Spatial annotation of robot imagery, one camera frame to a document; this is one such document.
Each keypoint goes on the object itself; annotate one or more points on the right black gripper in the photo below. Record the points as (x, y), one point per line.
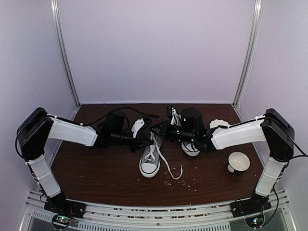
(163, 126)

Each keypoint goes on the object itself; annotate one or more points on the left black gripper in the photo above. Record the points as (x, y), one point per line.
(138, 142)

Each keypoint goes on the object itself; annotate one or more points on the grey sneaker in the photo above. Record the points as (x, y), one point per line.
(189, 149)
(149, 163)

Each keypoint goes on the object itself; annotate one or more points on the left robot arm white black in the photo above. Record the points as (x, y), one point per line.
(41, 127)

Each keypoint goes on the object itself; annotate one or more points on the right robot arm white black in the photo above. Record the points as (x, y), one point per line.
(271, 128)

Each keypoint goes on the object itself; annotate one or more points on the white fluted ceramic bowl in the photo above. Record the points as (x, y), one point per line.
(218, 122)

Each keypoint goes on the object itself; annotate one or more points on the black and white bowl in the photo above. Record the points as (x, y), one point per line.
(238, 163)

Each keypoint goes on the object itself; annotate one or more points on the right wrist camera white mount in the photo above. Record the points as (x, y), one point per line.
(173, 115)

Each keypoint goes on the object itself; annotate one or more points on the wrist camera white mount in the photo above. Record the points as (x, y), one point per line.
(140, 124)
(173, 115)

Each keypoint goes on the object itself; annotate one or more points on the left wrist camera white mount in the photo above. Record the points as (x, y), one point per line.
(140, 124)

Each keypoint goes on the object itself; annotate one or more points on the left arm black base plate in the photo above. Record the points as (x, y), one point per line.
(65, 207)

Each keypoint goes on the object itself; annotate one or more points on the front aluminium rail frame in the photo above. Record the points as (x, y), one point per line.
(206, 217)

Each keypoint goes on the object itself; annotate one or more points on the right aluminium frame post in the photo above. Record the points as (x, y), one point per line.
(252, 42)

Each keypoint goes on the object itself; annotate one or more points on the aluminium frame post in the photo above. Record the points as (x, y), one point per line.
(64, 57)
(252, 42)

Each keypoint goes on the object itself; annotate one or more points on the left aluminium frame post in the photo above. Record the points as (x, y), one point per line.
(64, 57)

